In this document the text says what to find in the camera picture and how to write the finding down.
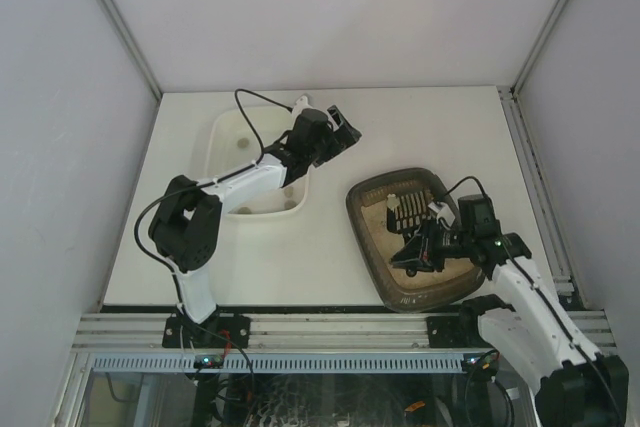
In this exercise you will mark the black slotted litter scoop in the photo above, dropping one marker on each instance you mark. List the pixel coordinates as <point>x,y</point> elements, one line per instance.
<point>408,217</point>

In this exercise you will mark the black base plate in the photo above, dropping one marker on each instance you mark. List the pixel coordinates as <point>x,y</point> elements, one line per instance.
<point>453,331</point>
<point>217,331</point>

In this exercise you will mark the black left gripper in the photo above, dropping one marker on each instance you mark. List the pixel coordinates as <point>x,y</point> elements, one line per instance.
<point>335,136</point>

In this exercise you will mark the aluminium mounting rail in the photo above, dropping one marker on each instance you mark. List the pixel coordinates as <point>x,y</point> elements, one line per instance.
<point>270,332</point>

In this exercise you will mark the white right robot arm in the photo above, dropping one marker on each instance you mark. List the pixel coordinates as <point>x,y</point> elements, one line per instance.
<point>573,382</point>

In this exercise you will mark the dark translucent litter box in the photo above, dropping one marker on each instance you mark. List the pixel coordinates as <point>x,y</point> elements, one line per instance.
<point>405,178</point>

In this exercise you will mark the green clump in box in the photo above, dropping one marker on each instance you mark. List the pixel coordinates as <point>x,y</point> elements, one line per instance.
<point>392,202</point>

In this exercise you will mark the beige pellet litter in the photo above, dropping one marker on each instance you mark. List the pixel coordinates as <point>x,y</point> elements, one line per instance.
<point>378,245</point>

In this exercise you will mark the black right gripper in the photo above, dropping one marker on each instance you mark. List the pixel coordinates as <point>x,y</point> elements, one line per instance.
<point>430,239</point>

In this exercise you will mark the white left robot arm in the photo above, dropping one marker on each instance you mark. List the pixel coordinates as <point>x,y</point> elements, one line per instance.
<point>186,224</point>

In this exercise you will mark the white plastic bin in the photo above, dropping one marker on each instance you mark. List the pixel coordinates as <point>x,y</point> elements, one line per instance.
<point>262,123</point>

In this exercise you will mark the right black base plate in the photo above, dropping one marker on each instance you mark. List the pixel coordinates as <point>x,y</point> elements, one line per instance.
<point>453,331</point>

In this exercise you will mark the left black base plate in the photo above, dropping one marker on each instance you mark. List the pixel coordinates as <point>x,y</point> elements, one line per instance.
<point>217,331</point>

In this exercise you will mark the green clump top left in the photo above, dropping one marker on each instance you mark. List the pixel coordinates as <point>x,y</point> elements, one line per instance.
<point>243,142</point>

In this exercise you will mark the grey slotted cable duct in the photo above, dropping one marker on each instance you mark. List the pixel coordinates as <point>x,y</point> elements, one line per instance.
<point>344,363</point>

